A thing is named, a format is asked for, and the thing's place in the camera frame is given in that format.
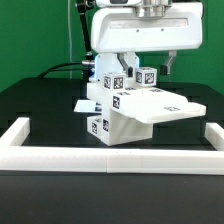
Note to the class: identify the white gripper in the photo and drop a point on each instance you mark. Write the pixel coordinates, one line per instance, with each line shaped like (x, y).
(119, 29)

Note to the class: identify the white marker cube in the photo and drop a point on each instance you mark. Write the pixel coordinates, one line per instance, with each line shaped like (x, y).
(114, 81)
(146, 76)

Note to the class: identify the white chair back part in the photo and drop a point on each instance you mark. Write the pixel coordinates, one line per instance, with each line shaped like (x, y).
(146, 105)

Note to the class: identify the white chair seat part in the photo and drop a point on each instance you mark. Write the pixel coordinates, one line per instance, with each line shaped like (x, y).
(118, 129)

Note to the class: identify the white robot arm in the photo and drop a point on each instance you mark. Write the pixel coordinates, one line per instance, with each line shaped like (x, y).
(108, 62)

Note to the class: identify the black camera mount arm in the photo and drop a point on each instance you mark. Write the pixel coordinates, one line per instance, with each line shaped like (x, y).
(82, 7)

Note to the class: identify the white marker base plate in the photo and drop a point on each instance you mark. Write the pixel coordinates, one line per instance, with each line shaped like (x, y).
(87, 106)

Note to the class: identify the white U-shaped boundary frame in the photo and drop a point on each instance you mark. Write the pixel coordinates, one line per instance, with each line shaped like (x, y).
(15, 156)

